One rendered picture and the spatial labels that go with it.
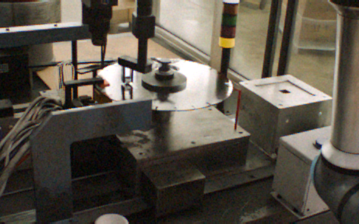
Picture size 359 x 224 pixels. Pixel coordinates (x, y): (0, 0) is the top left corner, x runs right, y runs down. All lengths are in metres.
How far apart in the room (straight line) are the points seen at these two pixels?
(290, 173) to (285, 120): 0.21
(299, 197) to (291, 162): 0.08
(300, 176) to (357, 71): 0.35
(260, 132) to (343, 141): 0.49
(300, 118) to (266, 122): 0.09
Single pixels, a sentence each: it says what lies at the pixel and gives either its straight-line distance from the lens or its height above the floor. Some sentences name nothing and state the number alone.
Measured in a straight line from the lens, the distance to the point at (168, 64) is 1.20.
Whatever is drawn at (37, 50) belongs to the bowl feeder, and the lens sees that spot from 1.81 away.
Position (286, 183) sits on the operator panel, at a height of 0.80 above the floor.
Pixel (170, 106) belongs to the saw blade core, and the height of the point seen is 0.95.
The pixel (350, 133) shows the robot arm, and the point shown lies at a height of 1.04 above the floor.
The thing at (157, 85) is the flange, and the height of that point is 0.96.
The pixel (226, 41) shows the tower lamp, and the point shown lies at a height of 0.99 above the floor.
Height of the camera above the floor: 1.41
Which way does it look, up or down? 25 degrees down
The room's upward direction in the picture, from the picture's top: 4 degrees clockwise
